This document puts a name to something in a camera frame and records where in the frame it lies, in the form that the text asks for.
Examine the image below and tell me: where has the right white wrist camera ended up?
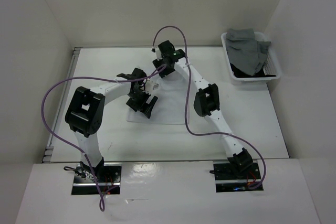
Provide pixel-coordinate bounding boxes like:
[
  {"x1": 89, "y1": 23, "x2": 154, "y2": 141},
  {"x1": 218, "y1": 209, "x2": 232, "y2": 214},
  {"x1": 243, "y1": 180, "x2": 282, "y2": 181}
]
[{"x1": 151, "y1": 47, "x2": 162, "y2": 60}]

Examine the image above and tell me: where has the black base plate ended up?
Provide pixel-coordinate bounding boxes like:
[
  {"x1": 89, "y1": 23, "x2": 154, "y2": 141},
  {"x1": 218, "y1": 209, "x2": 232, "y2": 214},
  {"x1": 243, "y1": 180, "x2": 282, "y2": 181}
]
[
  {"x1": 209, "y1": 162, "x2": 264, "y2": 193},
  {"x1": 64, "y1": 164, "x2": 122, "y2": 195}
]

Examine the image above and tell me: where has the black skirt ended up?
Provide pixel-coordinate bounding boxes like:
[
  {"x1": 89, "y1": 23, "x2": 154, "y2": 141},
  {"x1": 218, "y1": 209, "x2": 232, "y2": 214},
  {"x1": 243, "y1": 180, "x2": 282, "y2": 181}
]
[{"x1": 230, "y1": 64, "x2": 275, "y2": 78}]

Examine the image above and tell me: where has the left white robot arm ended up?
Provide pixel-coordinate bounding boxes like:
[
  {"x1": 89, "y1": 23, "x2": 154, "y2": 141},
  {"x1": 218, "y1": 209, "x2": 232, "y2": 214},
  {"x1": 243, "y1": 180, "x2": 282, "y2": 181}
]
[{"x1": 65, "y1": 68, "x2": 158, "y2": 182}]

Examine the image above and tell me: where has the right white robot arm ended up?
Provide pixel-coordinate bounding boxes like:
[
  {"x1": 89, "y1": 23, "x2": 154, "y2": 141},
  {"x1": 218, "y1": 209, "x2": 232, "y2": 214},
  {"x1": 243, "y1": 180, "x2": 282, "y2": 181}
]
[{"x1": 152, "y1": 40, "x2": 253, "y2": 178}]

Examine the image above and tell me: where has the white skirt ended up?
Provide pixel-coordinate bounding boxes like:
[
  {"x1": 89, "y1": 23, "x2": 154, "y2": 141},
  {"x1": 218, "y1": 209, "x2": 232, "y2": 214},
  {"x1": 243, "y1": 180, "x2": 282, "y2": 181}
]
[{"x1": 126, "y1": 71, "x2": 187, "y2": 125}]

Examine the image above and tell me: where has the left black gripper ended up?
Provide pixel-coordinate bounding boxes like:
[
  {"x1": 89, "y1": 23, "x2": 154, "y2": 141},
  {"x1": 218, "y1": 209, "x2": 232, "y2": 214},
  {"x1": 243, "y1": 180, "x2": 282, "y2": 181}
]
[{"x1": 127, "y1": 88, "x2": 158, "y2": 119}]

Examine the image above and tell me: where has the grey skirt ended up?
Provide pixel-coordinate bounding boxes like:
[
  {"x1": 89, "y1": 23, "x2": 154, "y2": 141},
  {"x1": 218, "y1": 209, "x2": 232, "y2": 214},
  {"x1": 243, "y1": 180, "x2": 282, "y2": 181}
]
[{"x1": 225, "y1": 28, "x2": 271, "y2": 76}]

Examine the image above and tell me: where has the white plastic basket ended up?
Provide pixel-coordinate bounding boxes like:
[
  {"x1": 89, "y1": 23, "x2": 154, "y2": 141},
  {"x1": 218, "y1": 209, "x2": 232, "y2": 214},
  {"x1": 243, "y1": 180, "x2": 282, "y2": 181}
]
[{"x1": 220, "y1": 33, "x2": 281, "y2": 85}]

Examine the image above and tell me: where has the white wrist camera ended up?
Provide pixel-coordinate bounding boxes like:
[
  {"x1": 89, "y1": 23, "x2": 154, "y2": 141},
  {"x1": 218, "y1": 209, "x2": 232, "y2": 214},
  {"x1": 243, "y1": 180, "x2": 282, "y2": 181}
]
[
  {"x1": 151, "y1": 47, "x2": 162, "y2": 60},
  {"x1": 145, "y1": 81, "x2": 159, "y2": 93}
]

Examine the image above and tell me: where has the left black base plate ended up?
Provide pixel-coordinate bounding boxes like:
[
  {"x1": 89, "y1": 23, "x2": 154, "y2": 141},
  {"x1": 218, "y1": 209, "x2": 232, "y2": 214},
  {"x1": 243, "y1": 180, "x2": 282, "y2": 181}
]
[{"x1": 64, "y1": 164, "x2": 122, "y2": 195}]

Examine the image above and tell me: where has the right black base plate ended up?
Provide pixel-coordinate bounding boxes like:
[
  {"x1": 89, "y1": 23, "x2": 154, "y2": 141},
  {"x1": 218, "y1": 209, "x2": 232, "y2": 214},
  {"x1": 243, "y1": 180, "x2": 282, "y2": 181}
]
[{"x1": 209, "y1": 162, "x2": 264, "y2": 193}]

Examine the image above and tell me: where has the aluminium table edge rail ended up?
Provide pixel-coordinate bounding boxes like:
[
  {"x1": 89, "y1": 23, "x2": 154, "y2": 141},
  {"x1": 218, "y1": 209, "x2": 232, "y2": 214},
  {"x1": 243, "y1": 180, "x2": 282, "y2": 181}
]
[{"x1": 42, "y1": 47, "x2": 82, "y2": 163}]

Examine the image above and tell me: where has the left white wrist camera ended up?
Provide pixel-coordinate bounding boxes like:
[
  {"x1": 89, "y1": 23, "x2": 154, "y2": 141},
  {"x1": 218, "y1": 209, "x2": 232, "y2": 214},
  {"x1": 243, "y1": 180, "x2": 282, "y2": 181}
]
[{"x1": 145, "y1": 81, "x2": 159, "y2": 93}]

